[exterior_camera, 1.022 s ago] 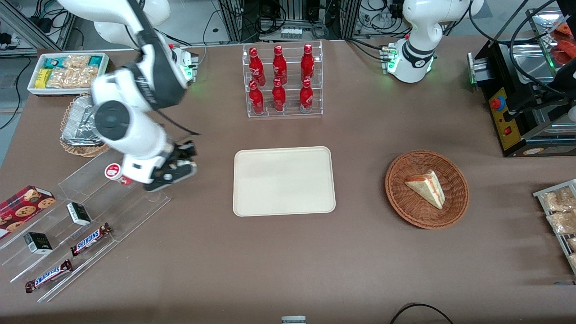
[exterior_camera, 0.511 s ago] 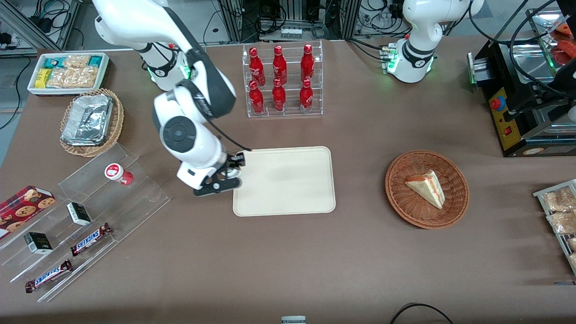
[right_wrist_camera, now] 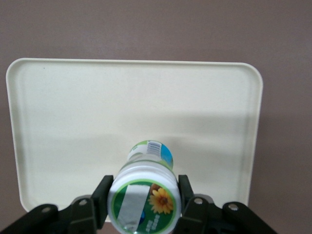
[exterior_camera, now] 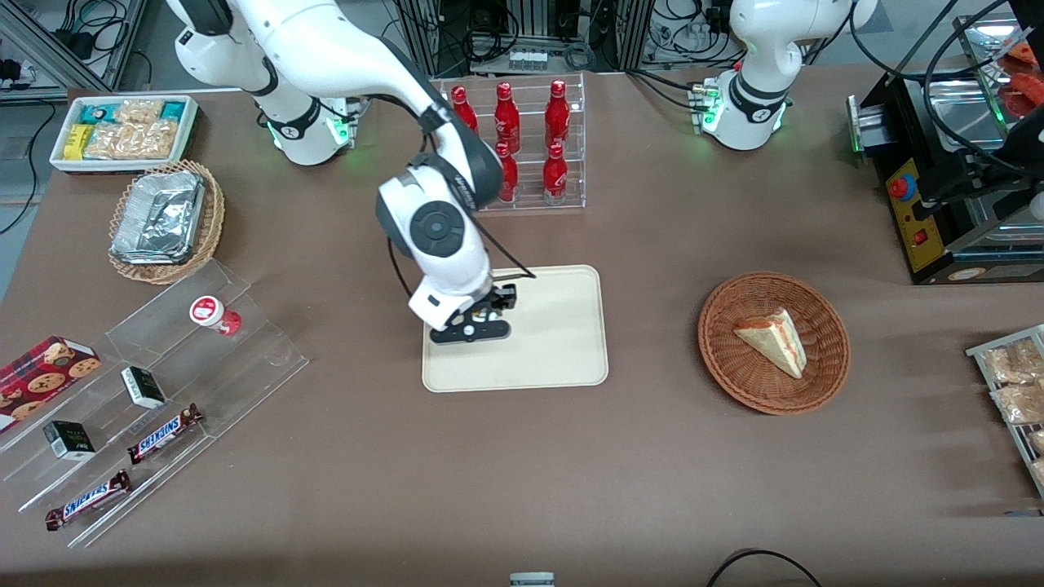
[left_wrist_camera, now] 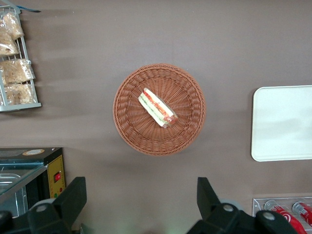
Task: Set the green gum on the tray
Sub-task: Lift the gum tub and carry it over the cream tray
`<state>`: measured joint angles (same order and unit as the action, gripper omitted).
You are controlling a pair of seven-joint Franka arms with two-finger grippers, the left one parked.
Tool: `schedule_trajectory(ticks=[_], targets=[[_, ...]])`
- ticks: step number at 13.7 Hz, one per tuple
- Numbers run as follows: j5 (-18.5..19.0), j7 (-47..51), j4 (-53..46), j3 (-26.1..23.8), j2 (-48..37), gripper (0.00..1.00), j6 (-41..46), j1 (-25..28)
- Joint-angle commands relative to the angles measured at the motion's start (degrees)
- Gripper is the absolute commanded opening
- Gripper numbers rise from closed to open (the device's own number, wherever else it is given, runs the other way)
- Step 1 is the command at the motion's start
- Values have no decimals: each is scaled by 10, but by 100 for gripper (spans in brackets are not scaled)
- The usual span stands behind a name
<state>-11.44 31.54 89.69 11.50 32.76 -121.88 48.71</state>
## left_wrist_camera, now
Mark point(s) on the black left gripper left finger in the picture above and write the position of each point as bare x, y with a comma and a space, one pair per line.
61, 207

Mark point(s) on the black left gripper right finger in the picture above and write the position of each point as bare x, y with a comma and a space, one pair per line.
214, 214

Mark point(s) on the cream plastic tray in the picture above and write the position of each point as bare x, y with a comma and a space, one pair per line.
282, 122

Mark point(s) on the black food warmer cabinet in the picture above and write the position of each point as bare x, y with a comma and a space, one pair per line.
54, 170

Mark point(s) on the red cola bottle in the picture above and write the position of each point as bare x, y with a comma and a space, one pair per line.
285, 215
304, 212

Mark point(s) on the brown wicker basket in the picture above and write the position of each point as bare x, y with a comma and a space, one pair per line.
146, 139

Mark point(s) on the clear bag of snacks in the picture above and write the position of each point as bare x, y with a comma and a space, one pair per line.
19, 93
17, 70
13, 24
7, 46

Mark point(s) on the wrapped triangle sandwich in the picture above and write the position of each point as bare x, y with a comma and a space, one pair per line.
156, 108

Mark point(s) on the blue tape strip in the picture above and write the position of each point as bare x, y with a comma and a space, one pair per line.
31, 10

